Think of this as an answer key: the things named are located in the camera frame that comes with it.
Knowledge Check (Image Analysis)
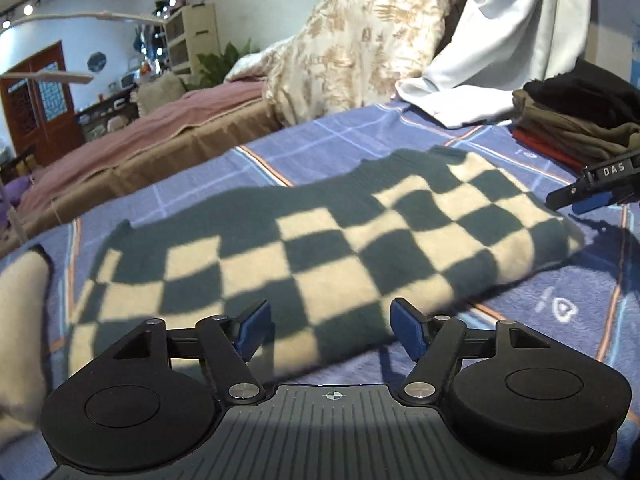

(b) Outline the green cream checkered sweater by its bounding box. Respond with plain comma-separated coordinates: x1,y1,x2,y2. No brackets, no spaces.
67,146,585,382

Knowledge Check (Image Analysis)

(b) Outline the olive folded garment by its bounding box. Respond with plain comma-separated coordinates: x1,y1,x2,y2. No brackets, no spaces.
512,89,639,166

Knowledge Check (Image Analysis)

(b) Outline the red folded garment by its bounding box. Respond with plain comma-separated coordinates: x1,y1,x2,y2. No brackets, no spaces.
511,128,585,174

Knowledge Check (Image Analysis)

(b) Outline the black folded garment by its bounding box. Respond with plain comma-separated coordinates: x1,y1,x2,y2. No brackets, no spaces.
523,60,639,129

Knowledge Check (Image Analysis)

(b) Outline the blue plaid blanket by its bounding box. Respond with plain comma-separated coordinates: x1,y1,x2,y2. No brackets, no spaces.
0,98,640,480

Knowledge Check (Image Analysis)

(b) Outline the white garment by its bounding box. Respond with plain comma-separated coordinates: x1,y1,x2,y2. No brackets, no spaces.
396,0,591,129

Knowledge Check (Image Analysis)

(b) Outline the pink brown bed cover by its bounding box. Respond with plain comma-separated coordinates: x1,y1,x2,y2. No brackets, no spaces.
17,80,281,240

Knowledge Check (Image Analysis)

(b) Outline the purple cloth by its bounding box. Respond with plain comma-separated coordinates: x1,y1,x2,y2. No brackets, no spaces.
0,176,32,219

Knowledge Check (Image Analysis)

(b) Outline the green potted plant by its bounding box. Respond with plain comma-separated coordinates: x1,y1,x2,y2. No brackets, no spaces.
186,39,258,90

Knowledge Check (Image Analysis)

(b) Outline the beige floral pillow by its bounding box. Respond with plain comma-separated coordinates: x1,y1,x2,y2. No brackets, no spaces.
226,0,465,126

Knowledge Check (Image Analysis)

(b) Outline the red wooden door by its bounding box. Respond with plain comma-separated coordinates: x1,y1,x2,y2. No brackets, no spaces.
0,39,87,167

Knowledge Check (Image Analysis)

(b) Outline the cream drawer cabinet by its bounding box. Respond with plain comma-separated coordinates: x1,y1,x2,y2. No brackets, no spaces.
164,2,220,77

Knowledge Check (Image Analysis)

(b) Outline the white arched lamp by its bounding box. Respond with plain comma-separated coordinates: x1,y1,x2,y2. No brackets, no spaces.
0,8,170,86

